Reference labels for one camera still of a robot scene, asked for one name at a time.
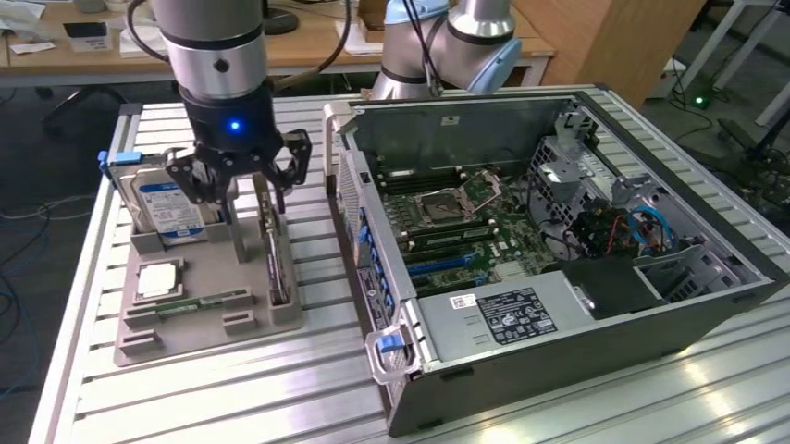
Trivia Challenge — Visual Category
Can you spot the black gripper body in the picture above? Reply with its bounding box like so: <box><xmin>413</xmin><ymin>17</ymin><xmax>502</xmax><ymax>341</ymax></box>
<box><xmin>178</xmin><ymin>80</ymin><xmax>286</xmax><ymax>178</ymax></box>

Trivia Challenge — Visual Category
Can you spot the green graphics card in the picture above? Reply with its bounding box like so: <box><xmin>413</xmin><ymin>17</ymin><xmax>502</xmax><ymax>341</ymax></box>
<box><xmin>251</xmin><ymin>171</ymin><xmax>295</xmax><ymax>307</ymax></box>

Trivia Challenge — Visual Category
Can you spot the silver hard disk drive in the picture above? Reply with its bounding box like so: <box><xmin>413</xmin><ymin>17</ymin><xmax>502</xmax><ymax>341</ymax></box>
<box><xmin>115</xmin><ymin>165</ymin><xmax>210</xmax><ymax>245</ymax></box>

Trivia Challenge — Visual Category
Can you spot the blue disk caddy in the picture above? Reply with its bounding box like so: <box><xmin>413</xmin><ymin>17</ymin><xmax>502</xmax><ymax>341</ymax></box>
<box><xmin>95</xmin><ymin>145</ymin><xmax>187</xmax><ymax>191</ymax></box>

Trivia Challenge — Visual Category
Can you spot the black RAM slot bank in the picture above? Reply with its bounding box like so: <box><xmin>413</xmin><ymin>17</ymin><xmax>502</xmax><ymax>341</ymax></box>
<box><xmin>377</xmin><ymin>165</ymin><xmax>466</xmax><ymax>196</ymax></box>

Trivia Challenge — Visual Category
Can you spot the white box with roll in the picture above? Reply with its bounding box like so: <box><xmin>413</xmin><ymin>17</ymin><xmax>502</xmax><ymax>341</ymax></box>
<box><xmin>119</xmin><ymin>26</ymin><xmax>167</xmax><ymax>59</ymax></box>

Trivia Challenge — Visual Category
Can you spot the grey parts rack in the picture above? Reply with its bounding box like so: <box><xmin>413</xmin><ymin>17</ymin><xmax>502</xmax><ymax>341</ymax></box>
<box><xmin>114</xmin><ymin>175</ymin><xmax>307</xmax><ymax>369</ymax></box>

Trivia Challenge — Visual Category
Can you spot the silver CPU chip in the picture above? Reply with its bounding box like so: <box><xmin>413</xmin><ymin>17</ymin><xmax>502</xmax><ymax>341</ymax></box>
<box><xmin>137</xmin><ymin>264</ymin><xmax>185</xmax><ymax>300</ymax></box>

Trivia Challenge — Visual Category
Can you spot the black round lamp base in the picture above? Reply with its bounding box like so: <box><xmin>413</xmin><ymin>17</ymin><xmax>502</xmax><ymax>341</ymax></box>
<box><xmin>263</xmin><ymin>7</ymin><xmax>302</xmax><ymax>35</ymax></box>

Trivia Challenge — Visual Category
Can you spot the CPU socket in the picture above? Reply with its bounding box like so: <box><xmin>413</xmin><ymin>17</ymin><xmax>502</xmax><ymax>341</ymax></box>
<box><xmin>418</xmin><ymin>188</ymin><xmax>476</xmax><ymax>228</ymax></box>

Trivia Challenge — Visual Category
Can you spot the stack of white papers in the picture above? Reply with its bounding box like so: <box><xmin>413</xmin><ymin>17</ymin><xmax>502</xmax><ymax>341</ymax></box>
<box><xmin>335</xmin><ymin>20</ymin><xmax>386</xmax><ymax>57</ymax></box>

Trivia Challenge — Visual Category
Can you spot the black chair base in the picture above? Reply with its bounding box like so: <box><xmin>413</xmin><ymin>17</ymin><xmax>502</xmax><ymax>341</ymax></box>
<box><xmin>35</xmin><ymin>85</ymin><xmax>129</xmax><ymax>138</ymax></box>

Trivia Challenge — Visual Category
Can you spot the green RAM stick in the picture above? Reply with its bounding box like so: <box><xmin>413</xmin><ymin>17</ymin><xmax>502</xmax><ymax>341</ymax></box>
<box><xmin>157</xmin><ymin>290</ymin><xmax>235</xmax><ymax>318</ymax></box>

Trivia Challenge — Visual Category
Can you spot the installed black RAM stick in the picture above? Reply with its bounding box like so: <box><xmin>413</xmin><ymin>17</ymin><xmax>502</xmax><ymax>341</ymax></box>
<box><xmin>405</xmin><ymin>225</ymin><xmax>500</xmax><ymax>249</ymax></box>

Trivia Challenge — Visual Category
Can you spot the black and white box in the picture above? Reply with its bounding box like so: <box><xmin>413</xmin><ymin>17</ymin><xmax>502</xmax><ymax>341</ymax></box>
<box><xmin>63</xmin><ymin>21</ymin><xmax>115</xmax><ymax>53</ymax></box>

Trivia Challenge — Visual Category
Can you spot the wooden desk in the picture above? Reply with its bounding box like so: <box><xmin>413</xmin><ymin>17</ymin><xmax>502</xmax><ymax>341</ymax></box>
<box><xmin>0</xmin><ymin>0</ymin><xmax>557</xmax><ymax>89</ymax></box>

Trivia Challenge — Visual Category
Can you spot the metal socket cover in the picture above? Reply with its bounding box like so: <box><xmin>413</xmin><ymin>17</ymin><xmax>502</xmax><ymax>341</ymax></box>
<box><xmin>460</xmin><ymin>168</ymin><xmax>506</xmax><ymax>208</ymax></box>

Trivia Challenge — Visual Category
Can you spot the brown cardboard box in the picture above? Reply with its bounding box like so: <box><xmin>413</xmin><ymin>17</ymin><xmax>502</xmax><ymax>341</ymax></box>
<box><xmin>357</xmin><ymin>0</ymin><xmax>390</xmax><ymax>43</ymax></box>

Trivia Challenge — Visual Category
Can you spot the blue expansion slot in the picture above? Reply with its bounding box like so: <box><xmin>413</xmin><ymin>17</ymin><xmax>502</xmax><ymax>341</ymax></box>
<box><xmin>405</xmin><ymin>252</ymin><xmax>472</xmax><ymax>278</ymax></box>

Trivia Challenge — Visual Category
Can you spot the green motherboard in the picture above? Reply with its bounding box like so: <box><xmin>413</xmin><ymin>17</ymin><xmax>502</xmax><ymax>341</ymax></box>
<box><xmin>363</xmin><ymin>156</ymin><xmax>576</xmax><ymax>297</ymax></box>

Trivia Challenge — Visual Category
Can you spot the perforated metal drive cage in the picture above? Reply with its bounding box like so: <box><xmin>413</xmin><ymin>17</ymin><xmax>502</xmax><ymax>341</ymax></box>
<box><xmin>529</xmin><ymin>133</ymin><xmax>620</xmax><ymax>219</ymax></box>

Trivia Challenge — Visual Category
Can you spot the grey power supply unit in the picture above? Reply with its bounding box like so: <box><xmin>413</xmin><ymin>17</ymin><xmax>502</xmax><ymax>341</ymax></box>
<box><xmin>417</xmin><ymin>270</ymin><xmax>598</xmax><ymax>363</ymax></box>

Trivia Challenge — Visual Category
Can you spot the wooden cabinet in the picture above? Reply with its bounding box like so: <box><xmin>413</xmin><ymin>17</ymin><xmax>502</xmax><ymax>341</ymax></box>
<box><xmin>512</xmin><ymin>0</ymin><xmax>709</xmax><ymax>108</ymax></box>

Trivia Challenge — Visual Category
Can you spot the black open PC case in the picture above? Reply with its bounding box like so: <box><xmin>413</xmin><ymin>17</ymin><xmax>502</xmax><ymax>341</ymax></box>
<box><xmin>321</xmin><ymin>87</ymin><xmax>790</xmax><ymax>438</ymax></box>

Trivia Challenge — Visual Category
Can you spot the grey metal disk bay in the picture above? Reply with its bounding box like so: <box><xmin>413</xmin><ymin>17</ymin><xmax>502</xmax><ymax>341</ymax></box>
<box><xmin>633</xmin><ymin>243</ymin><xmax>744</xmax><ymax>302</ymax></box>

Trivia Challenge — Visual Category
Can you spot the black floor stand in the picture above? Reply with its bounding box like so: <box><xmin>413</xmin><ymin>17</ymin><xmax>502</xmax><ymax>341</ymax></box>
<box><xmin>717</xmin><ymin>117</ymin><xmax>790</xmax><ymax>210</ymax></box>

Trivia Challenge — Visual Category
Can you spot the red wire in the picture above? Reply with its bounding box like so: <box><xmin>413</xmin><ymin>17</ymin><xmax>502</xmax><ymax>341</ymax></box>
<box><xmin>602</xmin><ymin>211</ymin><xmax>638</xmax><ymax>252</ymax></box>

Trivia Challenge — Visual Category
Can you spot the blue data wire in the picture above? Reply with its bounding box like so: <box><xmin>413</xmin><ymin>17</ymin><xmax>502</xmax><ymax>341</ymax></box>
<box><xmin>625</xmin><ymin>204</ymin><xmax>680</xmax><ymax>254</ymax></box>

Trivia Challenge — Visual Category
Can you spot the white table frame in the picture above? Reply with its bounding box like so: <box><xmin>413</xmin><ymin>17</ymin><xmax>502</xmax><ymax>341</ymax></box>
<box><xmin>672</xmin><ymin>0</ymin><xmax>790</xmax><ymax>127</ymax></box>

